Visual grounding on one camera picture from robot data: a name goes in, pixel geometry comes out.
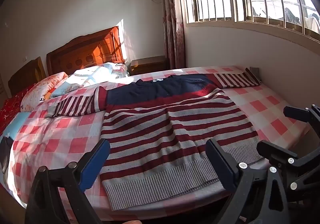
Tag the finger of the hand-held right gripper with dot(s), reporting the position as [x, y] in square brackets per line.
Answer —
[271, 150]
[297, 114]

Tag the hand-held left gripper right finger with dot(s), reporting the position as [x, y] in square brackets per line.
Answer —
[222, 166]

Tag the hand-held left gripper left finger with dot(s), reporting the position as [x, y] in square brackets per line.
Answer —
[93, 164]

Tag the red white striped sweater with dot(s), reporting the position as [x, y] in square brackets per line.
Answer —
[175, 126]

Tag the pink checked bed sheet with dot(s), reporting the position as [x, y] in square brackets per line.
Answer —
[62, 134]

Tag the light blue cloth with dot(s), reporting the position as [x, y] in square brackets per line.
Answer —
[17, 121]

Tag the dark object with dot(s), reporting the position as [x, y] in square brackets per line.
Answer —
[5, 154]

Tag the light blue floral quilt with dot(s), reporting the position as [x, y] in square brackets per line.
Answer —
[95, 74]

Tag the pink floral pillow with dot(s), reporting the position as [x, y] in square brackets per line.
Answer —
[42, 89]

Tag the dark hanging cloth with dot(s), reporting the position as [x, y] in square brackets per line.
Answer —
[291, 15]

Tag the red floral blanket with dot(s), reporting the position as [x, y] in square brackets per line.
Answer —
[12, 106]

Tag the large wooden headboard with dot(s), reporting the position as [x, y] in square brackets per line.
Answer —
[82, 56]

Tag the small wooden headboard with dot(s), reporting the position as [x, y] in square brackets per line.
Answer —
[27, 74]

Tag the wooden nightstand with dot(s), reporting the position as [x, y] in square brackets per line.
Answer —
[147, 64]

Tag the pink floral curtain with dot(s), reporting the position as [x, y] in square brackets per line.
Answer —
[172, 19]

